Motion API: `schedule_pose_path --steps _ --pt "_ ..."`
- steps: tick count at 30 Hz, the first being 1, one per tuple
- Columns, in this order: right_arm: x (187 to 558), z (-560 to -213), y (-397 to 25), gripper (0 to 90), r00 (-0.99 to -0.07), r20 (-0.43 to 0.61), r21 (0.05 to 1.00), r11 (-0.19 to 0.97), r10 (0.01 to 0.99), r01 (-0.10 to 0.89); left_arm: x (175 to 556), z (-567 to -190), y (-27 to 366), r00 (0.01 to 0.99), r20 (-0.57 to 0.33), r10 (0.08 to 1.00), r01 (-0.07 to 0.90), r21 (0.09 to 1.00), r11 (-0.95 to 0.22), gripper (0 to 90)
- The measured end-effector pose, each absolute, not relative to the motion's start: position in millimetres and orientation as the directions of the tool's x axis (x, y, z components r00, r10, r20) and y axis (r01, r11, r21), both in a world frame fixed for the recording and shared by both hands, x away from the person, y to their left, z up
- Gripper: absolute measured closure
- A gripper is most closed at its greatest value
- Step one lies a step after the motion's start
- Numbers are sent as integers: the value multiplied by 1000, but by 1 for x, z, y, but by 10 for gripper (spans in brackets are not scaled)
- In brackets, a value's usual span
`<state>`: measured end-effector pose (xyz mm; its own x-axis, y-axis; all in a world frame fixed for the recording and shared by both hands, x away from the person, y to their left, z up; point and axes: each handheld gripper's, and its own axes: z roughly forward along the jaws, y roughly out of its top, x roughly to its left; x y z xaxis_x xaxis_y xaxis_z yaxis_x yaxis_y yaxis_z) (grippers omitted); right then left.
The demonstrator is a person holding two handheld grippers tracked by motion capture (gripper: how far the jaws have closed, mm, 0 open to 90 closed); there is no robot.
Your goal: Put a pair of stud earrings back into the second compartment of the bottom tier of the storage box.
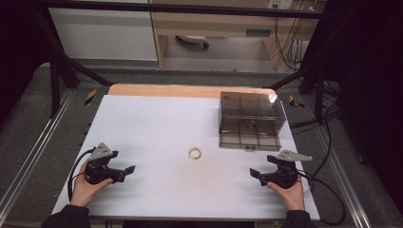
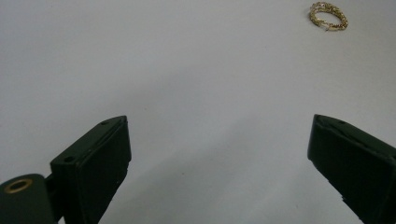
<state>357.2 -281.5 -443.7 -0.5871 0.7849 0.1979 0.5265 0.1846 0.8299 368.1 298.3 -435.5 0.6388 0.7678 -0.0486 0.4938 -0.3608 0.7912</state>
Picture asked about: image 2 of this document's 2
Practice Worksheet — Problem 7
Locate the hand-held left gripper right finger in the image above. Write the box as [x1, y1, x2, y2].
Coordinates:
[306, 114, 396, 224]

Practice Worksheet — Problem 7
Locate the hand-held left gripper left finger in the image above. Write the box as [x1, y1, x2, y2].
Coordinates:
[49, 115, 133, 224]

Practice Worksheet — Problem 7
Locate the gold chain bracelet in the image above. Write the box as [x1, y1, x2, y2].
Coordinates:
[308, 1, 349, 33]

